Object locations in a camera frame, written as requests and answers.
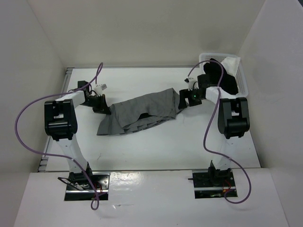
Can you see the grey pleated skirt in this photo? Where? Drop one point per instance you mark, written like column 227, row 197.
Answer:
column 140, row 113

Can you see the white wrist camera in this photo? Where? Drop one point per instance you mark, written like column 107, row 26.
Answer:
column 99, row 89
column 192, row 83

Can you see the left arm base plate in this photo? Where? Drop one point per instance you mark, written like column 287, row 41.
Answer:
column 81, row 190

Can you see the white cloth in basket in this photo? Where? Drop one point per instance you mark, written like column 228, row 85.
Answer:
column 231, row 64

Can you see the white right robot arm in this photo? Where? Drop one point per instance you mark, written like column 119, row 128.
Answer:
column 233, row 121

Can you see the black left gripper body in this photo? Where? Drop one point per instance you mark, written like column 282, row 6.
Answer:
column 96, row 102

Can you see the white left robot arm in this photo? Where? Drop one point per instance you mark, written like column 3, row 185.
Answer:
column 78, row 165

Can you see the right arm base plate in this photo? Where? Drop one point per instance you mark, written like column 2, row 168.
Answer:
column 206, row 187

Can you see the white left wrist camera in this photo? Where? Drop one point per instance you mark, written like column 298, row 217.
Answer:
column 99, row 89

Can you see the white plastic basket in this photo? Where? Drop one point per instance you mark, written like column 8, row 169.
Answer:
column 240, row 77

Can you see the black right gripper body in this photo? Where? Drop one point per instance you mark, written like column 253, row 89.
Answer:
column 194, row 98

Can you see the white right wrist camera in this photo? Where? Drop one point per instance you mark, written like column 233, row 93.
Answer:
column 192, row 83

